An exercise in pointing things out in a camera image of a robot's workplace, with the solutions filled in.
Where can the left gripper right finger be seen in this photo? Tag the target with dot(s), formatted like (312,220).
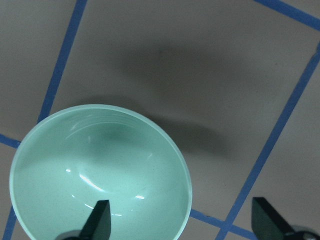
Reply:
(268,224)

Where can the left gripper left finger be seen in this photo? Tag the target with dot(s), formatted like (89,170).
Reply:
(97,226)

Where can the green bowl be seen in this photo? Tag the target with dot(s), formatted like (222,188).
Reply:
(87,153)

